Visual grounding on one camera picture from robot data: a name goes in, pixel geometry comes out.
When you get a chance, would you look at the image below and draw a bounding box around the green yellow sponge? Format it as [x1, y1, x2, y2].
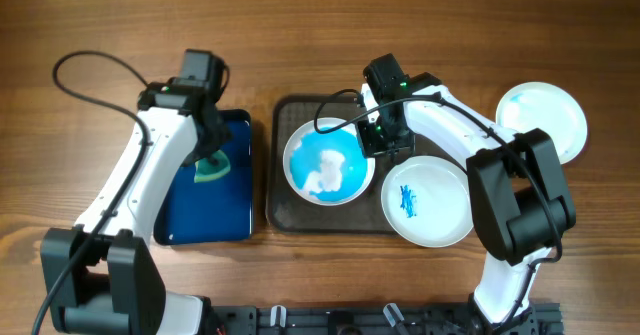
[194, 150, 231, 183]

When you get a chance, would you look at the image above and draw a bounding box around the white plate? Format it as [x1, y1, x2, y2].
[496, 82, 588, 164]
[282, 117, 376, 206]
[380, 156, 473, 248]

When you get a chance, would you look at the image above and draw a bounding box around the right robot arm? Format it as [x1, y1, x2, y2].
[357, 67, 576, 334]

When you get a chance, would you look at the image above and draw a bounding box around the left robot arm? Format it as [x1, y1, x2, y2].
[32, 78, 228, 334]

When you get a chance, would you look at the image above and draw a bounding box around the blue water basin tray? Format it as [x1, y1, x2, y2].
[153, 109, 253, 246]

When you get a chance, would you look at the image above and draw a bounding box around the dark brown serving tray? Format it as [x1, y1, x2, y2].
[266, 94, 474, 235]

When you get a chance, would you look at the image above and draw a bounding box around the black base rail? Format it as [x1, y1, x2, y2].
[199, 302, 565, 335]

